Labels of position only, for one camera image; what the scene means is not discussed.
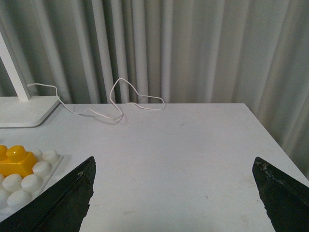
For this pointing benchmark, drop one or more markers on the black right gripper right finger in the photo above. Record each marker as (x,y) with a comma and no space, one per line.
(285,199)

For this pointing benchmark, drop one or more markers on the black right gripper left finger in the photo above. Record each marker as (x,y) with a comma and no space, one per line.
(61,208)

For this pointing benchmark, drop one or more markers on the white studded base plate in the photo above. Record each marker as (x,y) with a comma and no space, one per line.
(16,192)

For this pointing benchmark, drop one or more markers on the white desk lamp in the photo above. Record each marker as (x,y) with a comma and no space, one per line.
(22,111)

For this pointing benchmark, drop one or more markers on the yellow two-stud block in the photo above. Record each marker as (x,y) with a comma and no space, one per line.
(16,160)

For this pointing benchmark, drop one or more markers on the grey curtain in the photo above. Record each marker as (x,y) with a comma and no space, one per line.
(254,52)

